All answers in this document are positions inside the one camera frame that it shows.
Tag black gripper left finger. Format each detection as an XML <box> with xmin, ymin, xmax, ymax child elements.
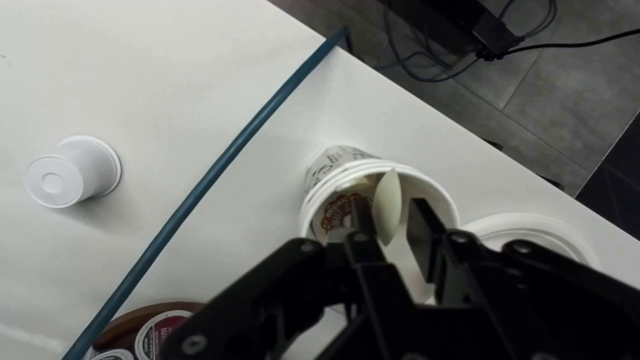
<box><xmin>160</xmin><ymin>200</ymin><xmax>420</xmax><ymax>360</ymax></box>

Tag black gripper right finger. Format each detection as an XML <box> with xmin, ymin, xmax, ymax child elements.
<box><xmin>407</xmin><ymin>198</ymin><xmax>640</xmax><ymax>360</ymax></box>

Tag white plastic spoon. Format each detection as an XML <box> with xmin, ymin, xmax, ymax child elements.
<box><xmin>373</xmin><ymin>171</ymin><xmax>402</xmax><ymax>244</ymax></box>

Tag stacked patterned paper cups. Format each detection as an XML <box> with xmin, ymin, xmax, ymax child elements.
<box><xmin>298</xmin><ymin>145</ymin><xmax>462</xmax><ymax>307</ymax></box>

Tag white paper plate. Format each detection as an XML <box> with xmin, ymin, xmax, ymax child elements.
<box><xmin>464</xmin><ymin>213</ymin><xmax>599</xmax><ymax>268</ymax></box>

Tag brown bowl of coffee pods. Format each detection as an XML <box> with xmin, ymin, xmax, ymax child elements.
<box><xmin>88</xmin><ymin>303</ymin><xmax>202</xmax><ymax>360</ymax></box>

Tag white upturned coffee pod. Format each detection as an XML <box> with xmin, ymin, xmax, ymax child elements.
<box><xmin>24</xmin><ymin>136</ymin><xmax>123</xmax><ymax>211</ymax></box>

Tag teal cable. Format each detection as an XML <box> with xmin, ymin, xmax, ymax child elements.
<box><xmin>63</xmin><ymin>27</ymin><xmax>352</xmax><ymax>360</ymax></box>

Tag black cables on floor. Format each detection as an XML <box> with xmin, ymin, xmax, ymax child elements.
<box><xmin>377</xmin><ymin>0</ymin><xmax>640</xmax><ymax>85</ymax></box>

